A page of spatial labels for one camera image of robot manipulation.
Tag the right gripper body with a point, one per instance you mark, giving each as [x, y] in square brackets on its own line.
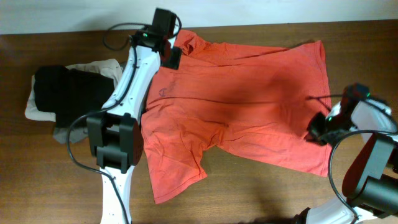
[326, 130]

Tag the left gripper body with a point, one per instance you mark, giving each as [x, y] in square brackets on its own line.
[173, 60]

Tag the red printed t-shirt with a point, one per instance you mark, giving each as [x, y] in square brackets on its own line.
[251, 101]

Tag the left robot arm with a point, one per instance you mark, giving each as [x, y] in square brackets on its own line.
[114, 133]

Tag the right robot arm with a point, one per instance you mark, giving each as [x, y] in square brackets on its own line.
[367, 192]

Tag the beige folded garment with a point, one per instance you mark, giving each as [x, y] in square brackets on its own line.
[108, 68]

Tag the black folded garment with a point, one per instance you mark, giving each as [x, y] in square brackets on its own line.
[70, 93]

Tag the grey folded garment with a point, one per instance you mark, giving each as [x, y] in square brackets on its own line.
[76, 134]

